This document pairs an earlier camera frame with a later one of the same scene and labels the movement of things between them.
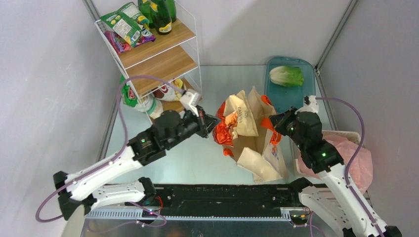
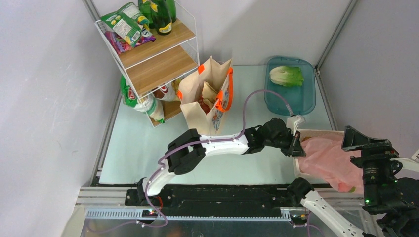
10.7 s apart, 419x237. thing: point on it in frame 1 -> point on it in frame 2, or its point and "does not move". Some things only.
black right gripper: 283,120 -> 369,147
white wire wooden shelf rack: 157,48 does not move
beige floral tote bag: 263,156 -> 205,95
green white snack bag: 153,106 does not move
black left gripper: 202,122 -> 295,144
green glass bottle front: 160,19 does not move
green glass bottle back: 172,8 does not move
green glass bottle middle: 148,9 does not move
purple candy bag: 120,46 does not move
